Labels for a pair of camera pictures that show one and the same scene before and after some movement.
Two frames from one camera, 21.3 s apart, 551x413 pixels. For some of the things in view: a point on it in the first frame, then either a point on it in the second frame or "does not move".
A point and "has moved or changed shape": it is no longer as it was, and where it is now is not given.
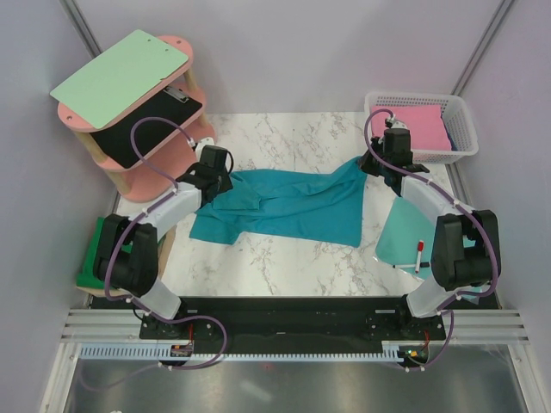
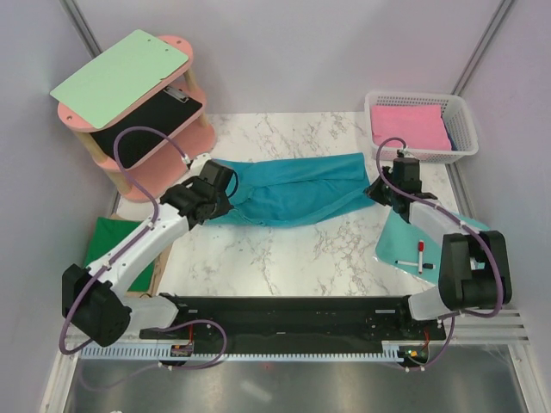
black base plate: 292,325 does not move
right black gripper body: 371,163 to 378,193
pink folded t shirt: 426,124 does not move
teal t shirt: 323,207 has moved or changed shape
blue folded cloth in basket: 452,144 does not move
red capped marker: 421,246 does not move
